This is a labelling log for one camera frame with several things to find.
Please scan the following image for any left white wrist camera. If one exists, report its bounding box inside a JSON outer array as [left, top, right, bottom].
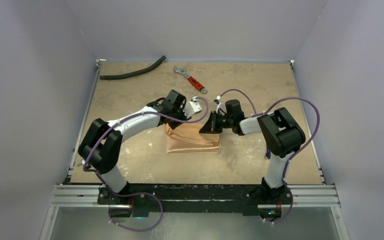
[[183, 100, 203, 118]]

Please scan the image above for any black foam hose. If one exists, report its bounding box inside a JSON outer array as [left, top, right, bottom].
[[99, 55, 167, 81]]

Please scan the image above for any red handled adjustable wrench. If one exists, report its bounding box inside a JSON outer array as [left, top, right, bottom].
[[173, 66, 208, 94]]

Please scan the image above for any aluminium frame rail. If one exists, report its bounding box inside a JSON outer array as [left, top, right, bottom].
[[50, 185, 341, 208]]

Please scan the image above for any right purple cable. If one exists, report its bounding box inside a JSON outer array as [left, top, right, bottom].
[[215, 88, 321, 225]]

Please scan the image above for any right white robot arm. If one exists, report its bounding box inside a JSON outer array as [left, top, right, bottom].
[[199, 99, 306, 204]]

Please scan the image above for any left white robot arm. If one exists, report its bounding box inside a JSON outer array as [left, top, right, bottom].
[[77, 90, 191, 205]]

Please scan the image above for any purple cable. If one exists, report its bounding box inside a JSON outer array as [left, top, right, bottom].
[[215, 88, 321, 225], [82, 96, 210, 232]]

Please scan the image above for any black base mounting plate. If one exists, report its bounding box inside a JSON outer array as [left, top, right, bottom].
[[97, 183, 293, 218]]

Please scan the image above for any orange cloth napkin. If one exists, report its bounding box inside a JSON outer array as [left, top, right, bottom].
[[165, 123, 222, 155]]

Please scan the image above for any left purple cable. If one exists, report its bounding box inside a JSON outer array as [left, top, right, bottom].
[[82, 96, 210, 232]]

